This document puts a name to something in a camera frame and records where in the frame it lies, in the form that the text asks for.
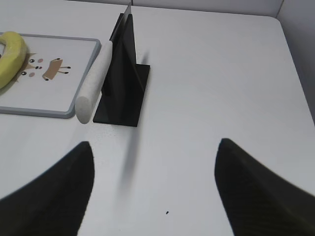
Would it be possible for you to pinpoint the yellow plastic banana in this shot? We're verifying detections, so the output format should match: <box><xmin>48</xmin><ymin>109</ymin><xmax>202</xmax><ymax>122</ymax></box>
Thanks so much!
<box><xmin>0</xmin><ymin>31</ymin><xmax>28</xmax><ymax>88</ymax></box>

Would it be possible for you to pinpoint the white grey cutting board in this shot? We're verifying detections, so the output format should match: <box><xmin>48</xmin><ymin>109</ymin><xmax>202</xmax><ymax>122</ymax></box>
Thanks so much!
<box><xmin>0</xmin><ymin>34</ymin><xmax>101</xmax><ymax>119</ymax></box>

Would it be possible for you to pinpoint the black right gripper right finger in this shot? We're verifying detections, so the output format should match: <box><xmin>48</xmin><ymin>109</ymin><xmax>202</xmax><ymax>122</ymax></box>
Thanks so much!
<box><xmin>214</xmin><ymin>138</ymin><xmax>315</xmax><ymax>236</ymax></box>

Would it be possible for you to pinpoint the white handled kitchen knife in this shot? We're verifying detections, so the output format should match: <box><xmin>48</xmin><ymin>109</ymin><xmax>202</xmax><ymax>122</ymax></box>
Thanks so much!
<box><xmin>75</xmin><ymin>1</ymin><xmax>133</xmax><ymax>124</ymax></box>

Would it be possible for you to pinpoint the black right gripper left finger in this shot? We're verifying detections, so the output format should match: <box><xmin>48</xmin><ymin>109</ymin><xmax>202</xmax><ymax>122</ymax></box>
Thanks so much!
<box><xmin>0</xmin><ymin>141</ymin><xmax>95</xmax><ymax>236</ymax></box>

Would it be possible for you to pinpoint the black knife stand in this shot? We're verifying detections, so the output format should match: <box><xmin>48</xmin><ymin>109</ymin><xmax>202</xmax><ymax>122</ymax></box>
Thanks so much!
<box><xmin>93</xmin><ymin>13</ymin><xmax>150</xmax><ymax>127</ymax></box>

